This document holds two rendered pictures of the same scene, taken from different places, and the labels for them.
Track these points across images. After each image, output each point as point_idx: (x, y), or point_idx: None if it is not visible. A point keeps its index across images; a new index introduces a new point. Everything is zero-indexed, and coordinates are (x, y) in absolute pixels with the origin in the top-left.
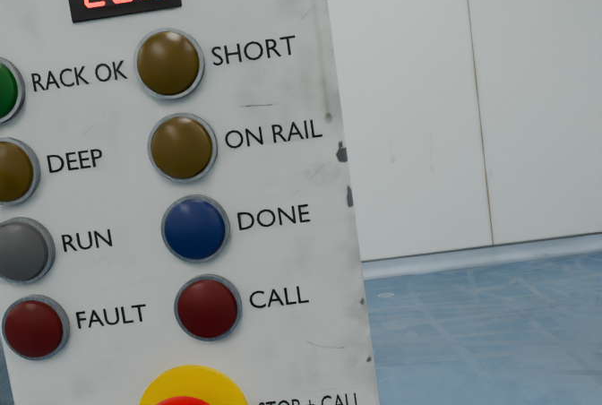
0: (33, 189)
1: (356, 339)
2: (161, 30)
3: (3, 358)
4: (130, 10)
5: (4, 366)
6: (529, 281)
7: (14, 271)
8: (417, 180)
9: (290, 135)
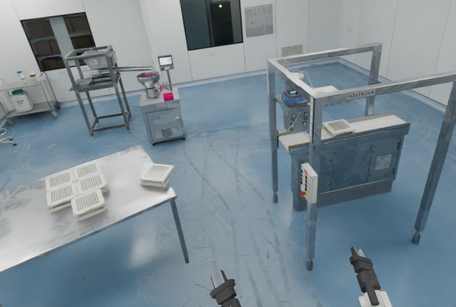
0: (302, 176)
1: (309, 196)
2: (306, 175)
3: (374, 153)
4: (305, 173)
5: (374, 155)
6: None
7: (300, 179)
8: None
9: (309, 185)
